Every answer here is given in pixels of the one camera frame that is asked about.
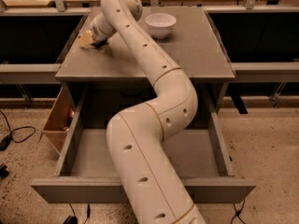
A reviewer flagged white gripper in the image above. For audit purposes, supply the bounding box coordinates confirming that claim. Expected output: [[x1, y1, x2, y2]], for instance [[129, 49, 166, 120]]
[[78, 13, 117, 47]]

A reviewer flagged dark blue snack bar wrapper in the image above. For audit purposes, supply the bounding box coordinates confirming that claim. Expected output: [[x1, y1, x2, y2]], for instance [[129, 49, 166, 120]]
[[92, 40, 107, 48]]

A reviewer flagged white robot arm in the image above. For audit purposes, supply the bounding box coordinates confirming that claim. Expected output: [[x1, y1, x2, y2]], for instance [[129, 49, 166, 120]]
[[79, 0, 206, 224]]

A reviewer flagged open grey top drawer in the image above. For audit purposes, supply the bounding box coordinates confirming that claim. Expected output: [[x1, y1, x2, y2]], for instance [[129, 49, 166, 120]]
[[31, 85, 256, 203]]

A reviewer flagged grey cabinet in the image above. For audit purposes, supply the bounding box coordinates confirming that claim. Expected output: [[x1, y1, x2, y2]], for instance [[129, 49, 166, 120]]
[[56, 7, 235, 130]]

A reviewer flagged white ceramic bowl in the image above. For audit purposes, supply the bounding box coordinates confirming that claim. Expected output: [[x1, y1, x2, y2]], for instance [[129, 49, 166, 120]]
[[146, 13, 177, 38]]

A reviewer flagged brown cardboard box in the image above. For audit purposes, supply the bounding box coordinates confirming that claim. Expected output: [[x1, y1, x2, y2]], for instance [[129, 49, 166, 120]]
[[42, 88, 74, 154]]

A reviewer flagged black object floor left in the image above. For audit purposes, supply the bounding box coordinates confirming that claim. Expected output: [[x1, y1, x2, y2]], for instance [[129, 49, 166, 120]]
[[0, 163, 9, 178]]

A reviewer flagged black cable with plug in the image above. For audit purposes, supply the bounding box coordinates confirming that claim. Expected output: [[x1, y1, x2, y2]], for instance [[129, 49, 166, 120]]
[[0, 109, 37, 151]]

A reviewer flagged black floor cable front left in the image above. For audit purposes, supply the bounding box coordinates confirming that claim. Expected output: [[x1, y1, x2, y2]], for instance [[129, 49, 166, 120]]
[[63, 203, 92, 224]]

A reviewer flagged black floor cable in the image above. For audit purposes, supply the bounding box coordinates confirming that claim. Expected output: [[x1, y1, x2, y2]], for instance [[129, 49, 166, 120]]
[[63, 203, 92, 224], [230, 198, 247, 224]]

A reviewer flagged black floor cable front right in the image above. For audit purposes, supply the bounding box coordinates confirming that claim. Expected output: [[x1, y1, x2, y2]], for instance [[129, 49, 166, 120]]
[[230, 198, 247, 224]]

